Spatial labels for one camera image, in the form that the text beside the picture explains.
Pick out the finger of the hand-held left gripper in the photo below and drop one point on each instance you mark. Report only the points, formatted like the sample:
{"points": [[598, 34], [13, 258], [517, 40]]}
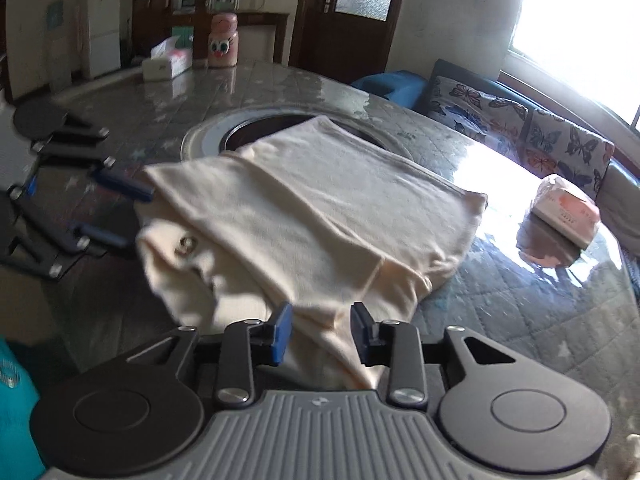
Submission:
{"points": [[107, 237], [125, 186]]}

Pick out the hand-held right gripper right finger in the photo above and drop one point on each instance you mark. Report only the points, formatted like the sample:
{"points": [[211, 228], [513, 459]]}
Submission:
{"points": [[361, 335]]}

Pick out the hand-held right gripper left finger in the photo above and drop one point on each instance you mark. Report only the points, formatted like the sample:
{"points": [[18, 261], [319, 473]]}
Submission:
{"points": [[281, 335]]}

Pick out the cream knit garment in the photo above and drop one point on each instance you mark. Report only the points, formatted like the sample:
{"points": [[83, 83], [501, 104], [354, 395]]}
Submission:
{"points": [[325, 200]]}

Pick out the white tissue box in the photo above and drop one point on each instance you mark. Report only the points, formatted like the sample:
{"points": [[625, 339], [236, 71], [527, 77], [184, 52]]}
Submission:
{"points": [[165, 65]]}

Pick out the built-in induction cooker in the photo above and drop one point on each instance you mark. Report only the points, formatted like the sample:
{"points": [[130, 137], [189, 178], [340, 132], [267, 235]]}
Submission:
{"points": [[250, 132]]}

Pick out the white fridge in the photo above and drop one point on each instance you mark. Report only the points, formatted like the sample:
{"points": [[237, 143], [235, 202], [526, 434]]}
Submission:
{"points": [[102, 35]]}

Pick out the pink cartoon thermos bottle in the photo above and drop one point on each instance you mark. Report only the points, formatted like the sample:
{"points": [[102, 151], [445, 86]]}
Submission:
{"points": [[223, 42]]}

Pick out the teal cloth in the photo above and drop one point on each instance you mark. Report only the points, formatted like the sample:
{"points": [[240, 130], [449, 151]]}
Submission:
{"points": [[17, 410]]}

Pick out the dark wooden cabinet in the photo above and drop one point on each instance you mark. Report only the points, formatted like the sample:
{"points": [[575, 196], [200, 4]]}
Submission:
{"points": [[260, 17]]}

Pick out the dark wooden door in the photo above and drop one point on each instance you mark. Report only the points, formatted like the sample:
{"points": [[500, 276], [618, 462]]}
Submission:
{"points": [[310, 35]]}

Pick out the pink white tissue pack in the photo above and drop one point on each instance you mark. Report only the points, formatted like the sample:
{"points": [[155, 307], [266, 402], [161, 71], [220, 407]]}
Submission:
{"points": [[565, 210]]}

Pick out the blue sofa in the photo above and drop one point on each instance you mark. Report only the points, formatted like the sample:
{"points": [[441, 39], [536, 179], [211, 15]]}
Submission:
{"points": [[390, 85]]}

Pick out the butterfly print cushion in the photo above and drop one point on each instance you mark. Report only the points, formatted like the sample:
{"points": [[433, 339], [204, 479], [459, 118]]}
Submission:
{"points": [[475, 110], [570, 150]]}

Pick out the grey cushion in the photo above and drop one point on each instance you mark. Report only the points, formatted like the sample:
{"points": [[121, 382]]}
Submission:
{"points": [[625, 195]]}

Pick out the window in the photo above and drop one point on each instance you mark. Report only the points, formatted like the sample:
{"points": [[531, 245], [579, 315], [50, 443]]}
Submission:
{"points": [[575, 20]]}

